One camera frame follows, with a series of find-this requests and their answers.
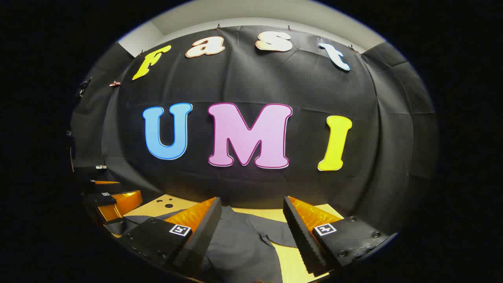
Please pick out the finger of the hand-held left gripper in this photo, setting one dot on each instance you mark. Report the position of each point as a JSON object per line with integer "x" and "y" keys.
{"x": 98, "y": 199}
{"x": 94, "y": 188}

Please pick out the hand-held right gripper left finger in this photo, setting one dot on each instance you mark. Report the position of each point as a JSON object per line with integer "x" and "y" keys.
{"x": 202, "y": 239}

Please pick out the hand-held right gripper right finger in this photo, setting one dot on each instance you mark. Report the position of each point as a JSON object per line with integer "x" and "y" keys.
{"x": 302, "y": 239}

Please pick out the dark grey shirt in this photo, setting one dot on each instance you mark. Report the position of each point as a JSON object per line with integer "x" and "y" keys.
{"x": 243, "y": 243}

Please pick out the small black clip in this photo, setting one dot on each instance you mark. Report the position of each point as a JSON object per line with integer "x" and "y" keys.
{"x": 83, "y": 87}

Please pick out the small metal clip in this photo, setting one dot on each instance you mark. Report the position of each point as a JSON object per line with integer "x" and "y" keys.
{"x": 115, "y": 83}

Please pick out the black backdrop cloth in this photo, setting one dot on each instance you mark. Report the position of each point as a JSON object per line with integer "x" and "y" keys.
{"x": 251, "y": 78}

